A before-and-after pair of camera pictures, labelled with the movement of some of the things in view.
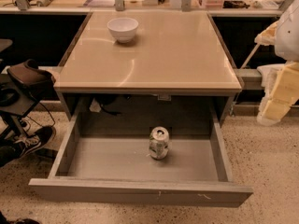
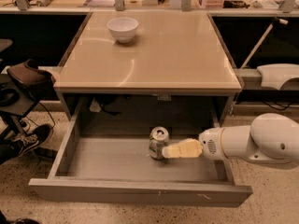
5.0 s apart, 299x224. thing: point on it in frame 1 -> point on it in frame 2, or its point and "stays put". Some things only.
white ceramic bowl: x=123 y=29 stays put
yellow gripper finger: x=284 y=95 -> x=211 y=147
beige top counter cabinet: x=175 y=68 stays put
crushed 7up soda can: x=159 y=142 stays put
